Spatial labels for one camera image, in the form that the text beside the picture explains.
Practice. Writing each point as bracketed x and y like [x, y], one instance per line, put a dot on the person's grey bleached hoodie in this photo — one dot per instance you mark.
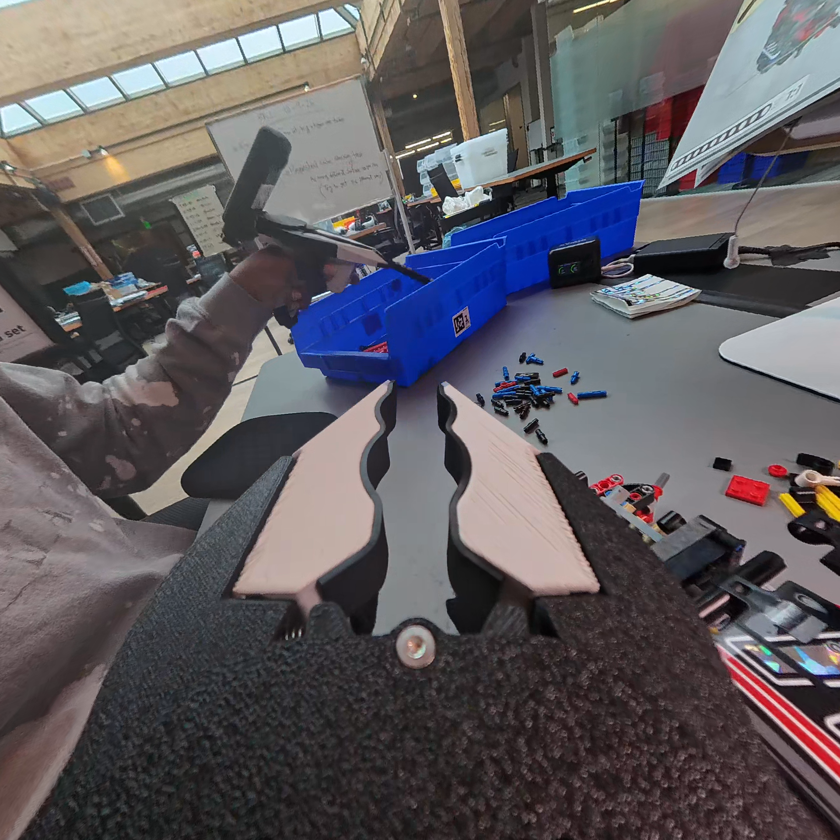
[52, 590]

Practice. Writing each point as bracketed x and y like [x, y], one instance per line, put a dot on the blue storage bin with tag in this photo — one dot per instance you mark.
[420, 341]

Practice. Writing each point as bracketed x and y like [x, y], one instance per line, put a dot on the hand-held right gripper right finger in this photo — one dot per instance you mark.
[518, 525]

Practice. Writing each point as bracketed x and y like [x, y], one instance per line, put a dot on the small whiteboard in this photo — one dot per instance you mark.
[200, 220]

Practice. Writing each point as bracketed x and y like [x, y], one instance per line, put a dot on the grey desk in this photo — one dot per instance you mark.
[656, 367]

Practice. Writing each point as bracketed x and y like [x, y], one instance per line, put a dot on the brick-built toy race car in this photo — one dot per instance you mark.
[774, 695]

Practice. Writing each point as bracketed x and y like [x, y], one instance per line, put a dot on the black desk mat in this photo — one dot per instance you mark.
[774, 289]

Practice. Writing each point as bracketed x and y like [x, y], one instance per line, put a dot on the black power adapter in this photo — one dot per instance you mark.
[682, 253]

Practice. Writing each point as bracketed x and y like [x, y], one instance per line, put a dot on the holographic sticker sheet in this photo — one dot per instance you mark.
[646, 295]

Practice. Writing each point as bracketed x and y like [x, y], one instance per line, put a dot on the black charger with green lights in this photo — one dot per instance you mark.
[574, 253]

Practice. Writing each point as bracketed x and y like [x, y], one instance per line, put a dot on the pile of small coloured bricks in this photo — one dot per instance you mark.
[748, 489]

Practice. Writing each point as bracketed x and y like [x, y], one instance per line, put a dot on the person's left hand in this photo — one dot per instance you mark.
[262, 275]

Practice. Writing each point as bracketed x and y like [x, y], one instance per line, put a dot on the building instruction booklet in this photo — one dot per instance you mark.
[741, 85]

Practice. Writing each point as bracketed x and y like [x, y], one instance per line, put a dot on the person's left forearm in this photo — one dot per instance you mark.
[177, 380]

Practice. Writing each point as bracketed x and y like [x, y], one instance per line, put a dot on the pile of small connector pins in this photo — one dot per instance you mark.
[590, 394]

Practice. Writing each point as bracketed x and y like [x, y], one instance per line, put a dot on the large whiteboard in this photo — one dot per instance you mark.
[328, 151]

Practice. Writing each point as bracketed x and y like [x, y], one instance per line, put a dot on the white book stand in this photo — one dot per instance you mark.
[787, 348]

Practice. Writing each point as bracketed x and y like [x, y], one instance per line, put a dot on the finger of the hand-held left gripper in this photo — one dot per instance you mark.
[361, 250]

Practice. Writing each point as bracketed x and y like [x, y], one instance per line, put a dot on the long blue storage bin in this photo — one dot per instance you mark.
[590, 216]

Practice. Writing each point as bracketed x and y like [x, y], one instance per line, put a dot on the white plastic storage box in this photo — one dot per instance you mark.
[479, 161]

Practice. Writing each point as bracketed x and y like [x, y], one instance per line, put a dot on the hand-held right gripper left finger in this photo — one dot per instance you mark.
[308, 525]

